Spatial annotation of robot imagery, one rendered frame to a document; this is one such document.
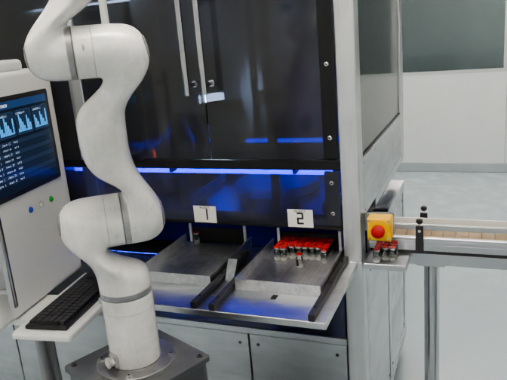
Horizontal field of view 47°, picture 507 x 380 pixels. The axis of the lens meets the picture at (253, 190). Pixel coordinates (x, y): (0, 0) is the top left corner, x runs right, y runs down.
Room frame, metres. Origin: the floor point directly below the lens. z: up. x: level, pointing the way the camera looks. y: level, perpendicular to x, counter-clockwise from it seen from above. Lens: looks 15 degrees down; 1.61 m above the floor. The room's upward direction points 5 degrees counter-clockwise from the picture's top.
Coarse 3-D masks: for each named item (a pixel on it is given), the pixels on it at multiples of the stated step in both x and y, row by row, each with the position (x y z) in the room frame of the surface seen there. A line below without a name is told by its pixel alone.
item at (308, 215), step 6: (288, 210) 1.79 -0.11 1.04; (294, 210) 1.78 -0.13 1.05; (300, 210) 1.77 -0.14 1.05; (306, 210) 1.76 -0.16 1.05; (288, 216) 1.79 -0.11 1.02; (294, 216) 1.78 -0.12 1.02; (300, 216) 1.77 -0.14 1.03; (306, 216) 1.76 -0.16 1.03; (312, 216) 1.76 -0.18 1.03; (288, 222) 1.79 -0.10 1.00; (294, 222) 1.78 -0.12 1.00; (306, 222) 1.76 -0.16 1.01; (312, 222) 1.76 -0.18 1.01
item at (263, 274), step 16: (272, 240) 1.88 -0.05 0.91; (256, 256) 1.74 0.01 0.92; (272, 256) 1.81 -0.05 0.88; (336, 256) 1.76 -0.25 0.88; (240, 272) 1.62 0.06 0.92; (256, 272) 1.69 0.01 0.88; (272, 272) 1.68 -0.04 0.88; (288, 272) 1.67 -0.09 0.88; (304, 272) 1.66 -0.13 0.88; (320, 272) 1.65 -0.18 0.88; (240, 288) 1.58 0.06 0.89; (256, 288) 1.56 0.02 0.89; (272, 288) 1.54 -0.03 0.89; (288, 288) 1.52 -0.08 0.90; (304, 288) 1.50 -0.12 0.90; (320, 288) 1.48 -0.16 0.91
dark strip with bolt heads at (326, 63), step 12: (324, 0) 1.73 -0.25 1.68; (324, 12) 1.73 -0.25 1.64; (324, 24) 1.74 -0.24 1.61; (324, 36) 1.74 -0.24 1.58; (324, 48) 1.74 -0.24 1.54; (324, 60) 1.74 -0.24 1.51; (324, 72) 1.74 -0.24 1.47; (324, 84) 1.74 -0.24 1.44; (324, 96) 1.74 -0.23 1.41; (324, 108) 1.74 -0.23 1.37; (324, 120) 1.74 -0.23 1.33; (324, 132) 1.74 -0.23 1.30; (336, 132) 1.73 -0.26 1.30; (324, 144) 1.74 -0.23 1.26; (336, 144) 1.73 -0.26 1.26; (324, 156) 1.74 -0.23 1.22; (336, 156) 1.73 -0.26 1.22
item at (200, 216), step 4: (196, 208) 1.91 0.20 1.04; (200, 208) 1.91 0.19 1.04; (204, 208) 1.90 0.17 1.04; (208, 208) 1.90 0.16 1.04; (212, 208) 1.89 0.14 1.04; (196, 212) 1.91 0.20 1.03; (200, 212) 1.91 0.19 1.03; (204, 212) 1.90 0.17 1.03; (208, 212) 1.90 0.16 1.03; (212, 212) 1.89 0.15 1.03; (196, 216) 1.92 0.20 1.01; (200, 216) 1.91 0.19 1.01; (204, 216) 1.90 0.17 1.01; (208, 216) 1.90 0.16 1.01; (212, 216) 1.89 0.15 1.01; (216, 216) 1.89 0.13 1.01; (196, 220) 1.92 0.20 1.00; (200, 220) 1.91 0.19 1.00; (204, 220) 1.90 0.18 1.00; (208, 220) 1.90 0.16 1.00; (212, 220) 1.89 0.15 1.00; (216, 220) 1.89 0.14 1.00
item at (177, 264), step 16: (176, 240) 1.96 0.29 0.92; (160, 256) 1.85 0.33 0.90; (176, 256) 1.88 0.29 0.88; (192, 256) 1.87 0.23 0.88; (208, 256) 1.86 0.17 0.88; (224, 256) 1.84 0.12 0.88; (160, 272) 1.68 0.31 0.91; (176, 272) 1.74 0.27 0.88; (192, 272) 1.73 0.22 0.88; (208, 272) 1.72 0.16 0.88
